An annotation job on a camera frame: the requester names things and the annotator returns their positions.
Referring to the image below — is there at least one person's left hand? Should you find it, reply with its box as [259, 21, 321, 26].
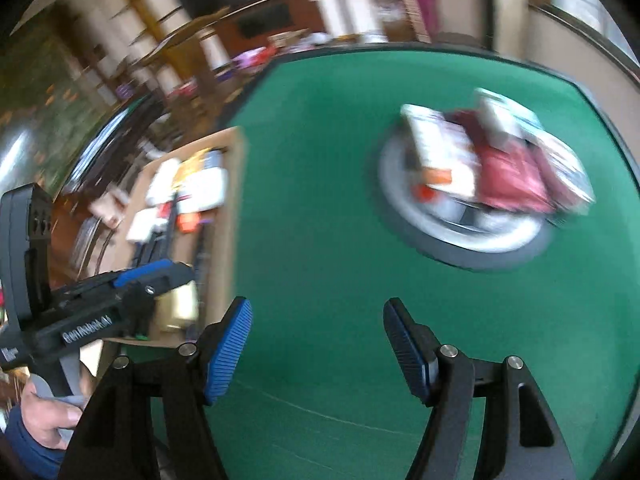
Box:
[20, 375, 93, 453]

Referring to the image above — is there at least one clear cartoon print pouch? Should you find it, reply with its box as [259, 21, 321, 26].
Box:
[530, 130, 598, 216]

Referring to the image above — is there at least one wooden chair curved back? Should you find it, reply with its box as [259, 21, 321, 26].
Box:
[145, 10, 236, 126]

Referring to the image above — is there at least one window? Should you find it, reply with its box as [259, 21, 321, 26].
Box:
[530, 0, 640, 71]

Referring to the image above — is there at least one white power adapter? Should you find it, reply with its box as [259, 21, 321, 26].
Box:
[127, 210, 157, 242]

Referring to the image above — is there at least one dark glass-top table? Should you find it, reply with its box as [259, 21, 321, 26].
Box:
[65, 95, 171, 186]

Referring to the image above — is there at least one brown cardboard box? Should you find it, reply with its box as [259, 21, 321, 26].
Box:
[75, 127, 248, 348]

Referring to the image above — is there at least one white ointment box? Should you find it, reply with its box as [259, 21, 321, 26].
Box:
[400, 104, 483, 198]

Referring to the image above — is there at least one round black grey turntable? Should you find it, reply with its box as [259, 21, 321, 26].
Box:
[377, 105, 556, 273]

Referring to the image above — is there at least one plain white bottle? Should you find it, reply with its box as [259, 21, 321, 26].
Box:
[147, 159, 181, 206]

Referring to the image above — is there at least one brown wooden cabinet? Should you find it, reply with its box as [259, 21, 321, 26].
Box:
[220, 0, 326, 56]

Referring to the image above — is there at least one wooden shelf unit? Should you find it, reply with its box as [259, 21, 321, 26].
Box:
[65, 0, 201, 86]

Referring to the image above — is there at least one white teal printed pack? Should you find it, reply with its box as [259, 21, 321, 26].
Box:
[472, 87, 543, 148]

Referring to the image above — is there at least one white rectangular case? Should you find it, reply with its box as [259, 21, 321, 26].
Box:
[177, 167, 228, 211]

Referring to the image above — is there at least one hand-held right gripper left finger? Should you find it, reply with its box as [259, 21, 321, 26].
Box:
[57, 296, 253, 480]

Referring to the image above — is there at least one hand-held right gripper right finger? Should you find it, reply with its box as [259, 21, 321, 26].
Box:
[382, 297, 576, 480]

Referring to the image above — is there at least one dark red packet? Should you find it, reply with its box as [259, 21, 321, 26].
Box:
[450, 110, 556, 213]

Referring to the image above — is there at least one floral painted screen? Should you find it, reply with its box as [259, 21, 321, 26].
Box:
[0, 35, 101, 181]

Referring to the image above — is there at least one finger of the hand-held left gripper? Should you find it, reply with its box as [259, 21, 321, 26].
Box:
[122, 261, 197, 338]
[112, 260, 173, 288]

